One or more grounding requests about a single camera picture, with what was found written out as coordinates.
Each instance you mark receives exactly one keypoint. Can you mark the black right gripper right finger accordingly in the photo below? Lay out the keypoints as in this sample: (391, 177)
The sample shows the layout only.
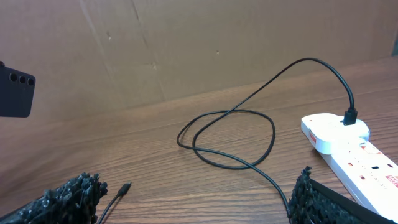
(312, 202)

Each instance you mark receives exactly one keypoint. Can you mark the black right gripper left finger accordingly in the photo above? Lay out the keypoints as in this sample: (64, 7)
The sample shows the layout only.
(74, 202)

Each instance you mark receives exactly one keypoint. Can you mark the Samsung Galaxy smartphone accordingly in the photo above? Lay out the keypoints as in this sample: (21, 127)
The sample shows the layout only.
(16, 92)

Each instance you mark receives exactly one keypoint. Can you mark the white charger adapter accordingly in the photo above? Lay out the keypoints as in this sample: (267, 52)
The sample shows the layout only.
(328, 135)

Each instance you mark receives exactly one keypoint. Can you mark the white power strip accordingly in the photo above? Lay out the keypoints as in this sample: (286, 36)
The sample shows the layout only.
(368, 175)

